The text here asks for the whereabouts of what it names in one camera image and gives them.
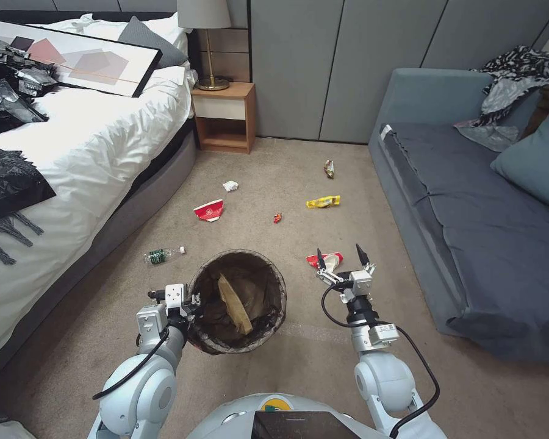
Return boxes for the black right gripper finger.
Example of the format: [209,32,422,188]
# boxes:
[316,248,345,288]
[355,243,378,279]

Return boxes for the trash bin with black bag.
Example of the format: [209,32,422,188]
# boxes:
[186,249,288,356]

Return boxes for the red and white wrapper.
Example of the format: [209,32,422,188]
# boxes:
[306,250,348,271]

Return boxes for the brown paper bag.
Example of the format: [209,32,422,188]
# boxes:
[217,273,254,334]

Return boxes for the clear bottle with green label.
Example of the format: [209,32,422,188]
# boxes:
[143,246,187,266]

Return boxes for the yellow snack wrapper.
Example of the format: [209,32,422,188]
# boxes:
[306,195,342,210]

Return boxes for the crushed red paper cup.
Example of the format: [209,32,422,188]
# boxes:
[193,199,226,224]

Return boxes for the white robot front shell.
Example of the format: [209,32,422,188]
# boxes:
[184,391,381,439]

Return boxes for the dark blue sofa cushion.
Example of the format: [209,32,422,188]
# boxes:
[378,121,549,323]

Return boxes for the blue-grey sofa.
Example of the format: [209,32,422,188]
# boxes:
[367,67,549,365]

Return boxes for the white duvet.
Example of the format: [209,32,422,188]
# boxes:
[0,13,198,380]

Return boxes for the grey fringed throw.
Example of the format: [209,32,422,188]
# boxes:
[0,211,45,287]

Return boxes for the wooden nightstand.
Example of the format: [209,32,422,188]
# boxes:
[190,82,257,154]

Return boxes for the grey wardrobe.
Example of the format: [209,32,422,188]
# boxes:
[248,0,549,145]

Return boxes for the teal pillow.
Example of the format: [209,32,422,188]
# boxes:
[490,93,549,221]

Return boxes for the flat black plastic bag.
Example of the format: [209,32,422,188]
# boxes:
[0,147,57,226]

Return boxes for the black and white patterned cloth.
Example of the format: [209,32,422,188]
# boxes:
[453,45,549,152]

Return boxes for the black framed abstract picture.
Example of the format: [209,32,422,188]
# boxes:
[0,17,161,99]

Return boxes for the grey pillow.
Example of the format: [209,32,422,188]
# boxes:
[117,16,190,70]

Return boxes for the crumpled black plastic bag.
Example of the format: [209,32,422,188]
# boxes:
[0,79,50,143]

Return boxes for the brass table lamp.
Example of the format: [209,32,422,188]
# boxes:
[176,0,233,91]

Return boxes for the white pillow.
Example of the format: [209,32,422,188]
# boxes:
[26,13,189,55]

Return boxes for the pile of black plastic bags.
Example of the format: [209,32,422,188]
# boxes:
[0,38,59,99]

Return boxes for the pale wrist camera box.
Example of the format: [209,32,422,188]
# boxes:
[164,283,187,310]
[349,270,375,294]

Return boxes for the black right gripper cable loop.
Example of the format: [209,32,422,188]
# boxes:
[320,282,377,328]

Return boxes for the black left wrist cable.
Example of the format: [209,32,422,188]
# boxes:
[92,326,171,401]

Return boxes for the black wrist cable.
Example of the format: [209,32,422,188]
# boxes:
[92,326,171,401]
[387,324,442,439]

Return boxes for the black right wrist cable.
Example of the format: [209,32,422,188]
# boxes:
[387,324,442,439]

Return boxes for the grey bed frame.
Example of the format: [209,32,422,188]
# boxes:
[0,10,201,390]

